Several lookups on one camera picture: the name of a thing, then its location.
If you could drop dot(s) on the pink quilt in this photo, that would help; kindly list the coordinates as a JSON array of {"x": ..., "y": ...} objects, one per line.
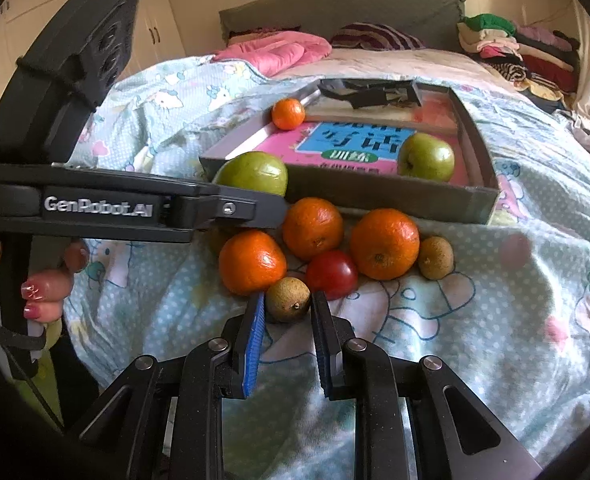
[{"x": 277, "y": 52}]

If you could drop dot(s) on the grey green headboard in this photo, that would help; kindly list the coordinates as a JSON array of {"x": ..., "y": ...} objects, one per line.
[{"x": 431, "y": 21}]

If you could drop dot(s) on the light blue kitty blanket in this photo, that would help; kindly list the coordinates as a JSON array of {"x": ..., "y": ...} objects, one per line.
[{"x": 512, "y": 320}]

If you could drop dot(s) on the orange cover book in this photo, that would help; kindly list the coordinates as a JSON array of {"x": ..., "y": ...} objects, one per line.
[{"x": 435, "y": 114}]

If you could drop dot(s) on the brown longan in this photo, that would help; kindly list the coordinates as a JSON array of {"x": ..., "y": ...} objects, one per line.
[
  {"x": 287, "y": 300},
  {"x": 436, "y": 258}
]

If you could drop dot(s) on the grey cardboard tray box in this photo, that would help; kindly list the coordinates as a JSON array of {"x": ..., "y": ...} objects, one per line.
[{"x": 469, "y": 197}]

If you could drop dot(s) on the black plastic gripper part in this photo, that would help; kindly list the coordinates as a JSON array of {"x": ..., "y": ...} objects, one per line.
[{"x": 361, "y": 93}]

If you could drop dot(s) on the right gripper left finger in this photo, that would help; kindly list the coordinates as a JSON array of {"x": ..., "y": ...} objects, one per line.
[{"x": 224, "y": 367}]

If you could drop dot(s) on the small orange in tray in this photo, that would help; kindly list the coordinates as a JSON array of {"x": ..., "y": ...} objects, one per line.
[{"x": 288, "y": 114}]

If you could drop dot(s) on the round green apple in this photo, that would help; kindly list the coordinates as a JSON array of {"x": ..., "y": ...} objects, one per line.
[{"x": 426, "y": 157}]

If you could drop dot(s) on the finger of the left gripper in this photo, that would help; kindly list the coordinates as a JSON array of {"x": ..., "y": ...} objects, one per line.
[{"x": 256, "y": 211}]

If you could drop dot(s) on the red cherry tomato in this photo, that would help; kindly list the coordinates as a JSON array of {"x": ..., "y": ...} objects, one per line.
[{"x": 334, "y": 273}]

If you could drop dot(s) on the striped purple pillow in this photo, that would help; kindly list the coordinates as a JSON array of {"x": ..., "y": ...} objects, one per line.
[{"x": 374, "y": 37}]

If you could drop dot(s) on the orange tangerine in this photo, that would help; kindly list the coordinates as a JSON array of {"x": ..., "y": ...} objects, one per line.
[
  {"x": 384, "y": 244},
  {"x": 251, "y": 261},
  {"x": 312, "y": 226}
]

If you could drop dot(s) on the oval green fruit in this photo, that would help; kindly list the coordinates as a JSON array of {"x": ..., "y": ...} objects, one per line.
[{"x": 254, "y": 171}]

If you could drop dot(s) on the beige bed sheet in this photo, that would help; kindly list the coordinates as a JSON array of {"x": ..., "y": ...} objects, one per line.
[{"x": 437, "y": 66}]

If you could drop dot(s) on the pile of folded clothes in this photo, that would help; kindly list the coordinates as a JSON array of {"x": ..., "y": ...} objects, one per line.
[{"x": 541, "y": 64}]

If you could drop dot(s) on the pink Chinese workbook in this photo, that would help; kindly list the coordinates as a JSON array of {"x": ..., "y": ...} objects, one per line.
[{"x": 335, "y": 145}]

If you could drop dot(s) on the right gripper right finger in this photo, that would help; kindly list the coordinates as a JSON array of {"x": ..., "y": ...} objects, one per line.
[{"x": 352, "y": 368}]

